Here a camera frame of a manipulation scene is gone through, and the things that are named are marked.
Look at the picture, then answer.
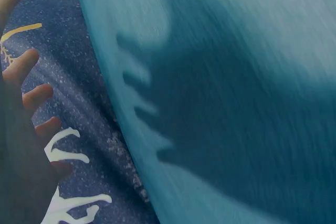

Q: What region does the person's left hand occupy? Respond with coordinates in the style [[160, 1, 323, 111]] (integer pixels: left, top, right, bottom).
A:
[[0, 0, 73, 224]]

